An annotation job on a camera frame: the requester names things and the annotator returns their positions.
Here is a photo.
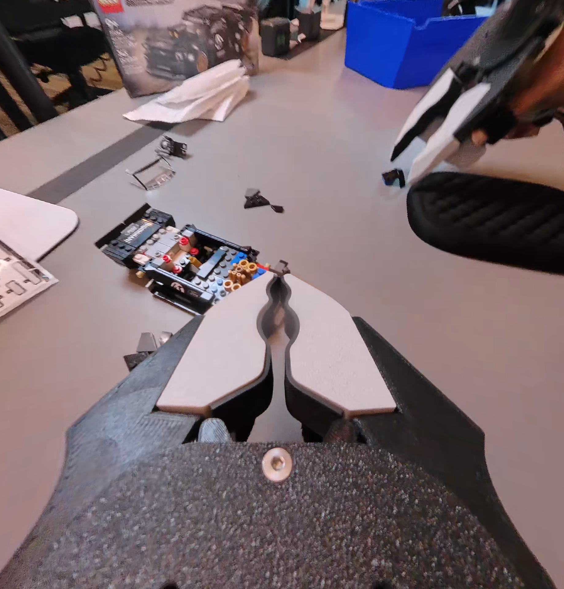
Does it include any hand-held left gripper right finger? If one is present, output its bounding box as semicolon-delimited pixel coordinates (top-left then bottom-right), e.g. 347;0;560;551
279;272;398;433

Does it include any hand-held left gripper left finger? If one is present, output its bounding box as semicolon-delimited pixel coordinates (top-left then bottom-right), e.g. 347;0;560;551
156;274;283;433

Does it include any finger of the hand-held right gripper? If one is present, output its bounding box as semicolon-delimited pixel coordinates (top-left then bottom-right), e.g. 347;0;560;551
390;68;467;163
406;83;493;185

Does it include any lego car model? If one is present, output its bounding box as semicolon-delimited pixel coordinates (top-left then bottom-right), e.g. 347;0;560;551
96;205;264;316

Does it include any grey lego slope piece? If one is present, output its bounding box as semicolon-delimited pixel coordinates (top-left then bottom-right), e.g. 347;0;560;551
137;331;173;356

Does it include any clear lego windshield piece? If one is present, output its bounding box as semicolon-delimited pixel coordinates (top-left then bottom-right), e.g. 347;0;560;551
127;158;178;192

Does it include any small black lego assembly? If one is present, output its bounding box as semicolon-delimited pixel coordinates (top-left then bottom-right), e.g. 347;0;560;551
155;135;189;158

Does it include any lego sticker sheet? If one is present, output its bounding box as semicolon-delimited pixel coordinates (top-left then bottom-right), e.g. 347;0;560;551
0;234;60;325

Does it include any lego set box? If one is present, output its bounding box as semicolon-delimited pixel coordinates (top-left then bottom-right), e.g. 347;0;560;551
92;0;261;98

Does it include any blue plastic bin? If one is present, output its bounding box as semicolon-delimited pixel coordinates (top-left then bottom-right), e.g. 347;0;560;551
344;0;492;91

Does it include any black box-shaped device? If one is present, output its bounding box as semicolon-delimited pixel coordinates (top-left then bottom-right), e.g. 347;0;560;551
260;16;293;59
296;8;324;43

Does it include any crumpled white paper bag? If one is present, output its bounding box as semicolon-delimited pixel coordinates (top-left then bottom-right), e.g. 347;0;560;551
123;59;251;125

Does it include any black office chair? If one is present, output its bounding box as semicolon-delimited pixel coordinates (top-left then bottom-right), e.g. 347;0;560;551
0;0;112;139

